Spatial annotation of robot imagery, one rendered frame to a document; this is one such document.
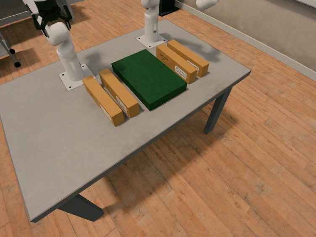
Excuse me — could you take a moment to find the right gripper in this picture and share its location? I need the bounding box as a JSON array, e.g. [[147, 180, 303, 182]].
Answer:
[[30, 0, 72, 38]]

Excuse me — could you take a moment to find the tan cardboard carton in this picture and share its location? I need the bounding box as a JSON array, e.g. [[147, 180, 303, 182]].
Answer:
[[82, 75, 125, 127], [167, 40, 209, 78], [156, 44, 198, 84], [98, 68, 140, 118]]

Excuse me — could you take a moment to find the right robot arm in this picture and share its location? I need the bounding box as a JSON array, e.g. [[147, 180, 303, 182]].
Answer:
[[23, 0, 84, 82]]

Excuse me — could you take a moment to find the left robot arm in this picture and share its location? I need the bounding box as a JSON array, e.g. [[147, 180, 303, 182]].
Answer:
[[141, 0, 219, 43]]

